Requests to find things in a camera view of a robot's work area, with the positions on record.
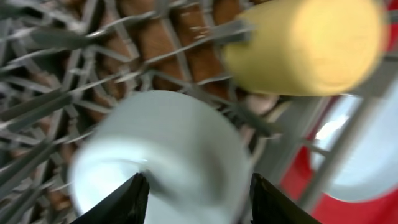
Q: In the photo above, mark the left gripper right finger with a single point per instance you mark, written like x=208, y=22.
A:
x=271, y=206

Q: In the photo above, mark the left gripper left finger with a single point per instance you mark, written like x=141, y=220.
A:
x=126, y=205

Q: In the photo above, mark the light green small plate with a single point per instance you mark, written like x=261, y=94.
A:
x=195, y=161

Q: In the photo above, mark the light blue plate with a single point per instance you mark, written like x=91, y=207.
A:
x=354, y=153

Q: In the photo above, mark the yellow plastic cup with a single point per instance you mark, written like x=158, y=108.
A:
x=309, y=47

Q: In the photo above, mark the grey plastic dishwasher rack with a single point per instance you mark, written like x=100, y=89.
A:
x=65, y=65

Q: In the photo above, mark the red plastic tray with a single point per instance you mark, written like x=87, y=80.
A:
x=296, y=171

